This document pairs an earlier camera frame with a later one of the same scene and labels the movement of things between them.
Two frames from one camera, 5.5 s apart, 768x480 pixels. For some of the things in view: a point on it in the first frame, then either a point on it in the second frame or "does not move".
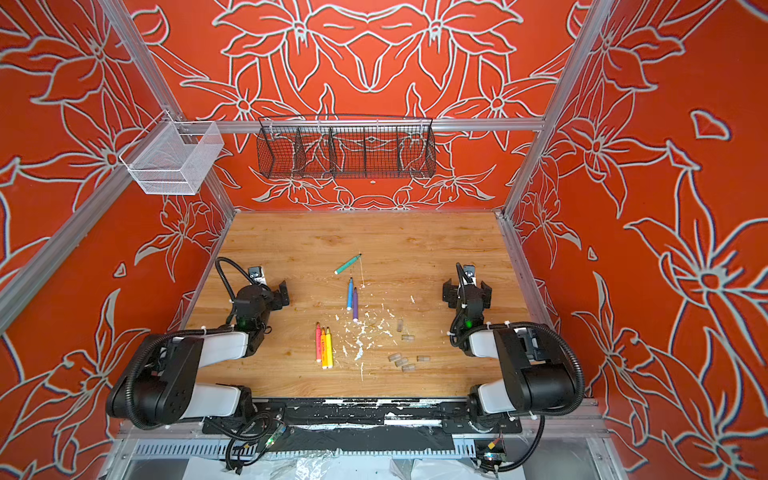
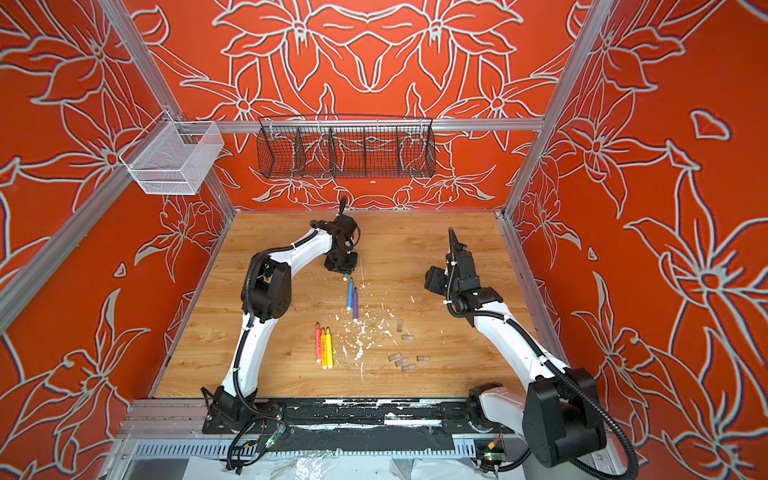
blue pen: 350,294 does not move
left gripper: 274,294 -> 341,258
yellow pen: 329,348 does not move
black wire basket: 345,146 does not move
